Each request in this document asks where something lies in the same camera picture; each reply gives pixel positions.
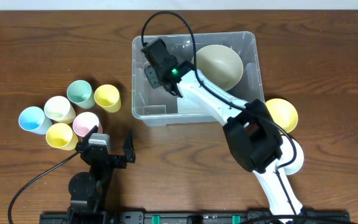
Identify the yellow cup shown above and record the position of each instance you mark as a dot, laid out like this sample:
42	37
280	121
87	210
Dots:
108	97
61	136

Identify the clear plastic storage container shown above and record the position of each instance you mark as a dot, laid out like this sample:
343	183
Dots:
156	107

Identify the cream cup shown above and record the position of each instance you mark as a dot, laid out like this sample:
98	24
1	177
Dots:
59	109

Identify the blue cup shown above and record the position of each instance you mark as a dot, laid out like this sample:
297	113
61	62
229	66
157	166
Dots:
33	119

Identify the small yellow bowl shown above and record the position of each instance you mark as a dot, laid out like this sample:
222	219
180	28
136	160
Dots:
283	113

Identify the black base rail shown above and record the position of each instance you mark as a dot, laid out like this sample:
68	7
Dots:
150	218

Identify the yellow cup upper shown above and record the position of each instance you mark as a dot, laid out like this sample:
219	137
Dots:
108	97

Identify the green cup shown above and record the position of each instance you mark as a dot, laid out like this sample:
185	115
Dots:
81	93

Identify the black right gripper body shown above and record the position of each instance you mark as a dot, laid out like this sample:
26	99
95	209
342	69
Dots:
153	76

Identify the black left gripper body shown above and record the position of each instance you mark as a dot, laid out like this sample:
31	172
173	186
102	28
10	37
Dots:
111	158

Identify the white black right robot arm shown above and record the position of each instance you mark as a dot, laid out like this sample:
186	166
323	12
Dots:
256	142

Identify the large cream bowl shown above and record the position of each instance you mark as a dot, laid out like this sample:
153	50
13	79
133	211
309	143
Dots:
221	65

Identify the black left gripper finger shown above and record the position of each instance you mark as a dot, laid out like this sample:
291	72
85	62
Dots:
128	148
85	140

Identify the yellow cup lower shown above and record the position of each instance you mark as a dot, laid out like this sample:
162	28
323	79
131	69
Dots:
61	136

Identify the small white bowl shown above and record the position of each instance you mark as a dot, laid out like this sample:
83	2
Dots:
297	158

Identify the pink cup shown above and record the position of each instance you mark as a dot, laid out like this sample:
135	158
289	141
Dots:
84	122

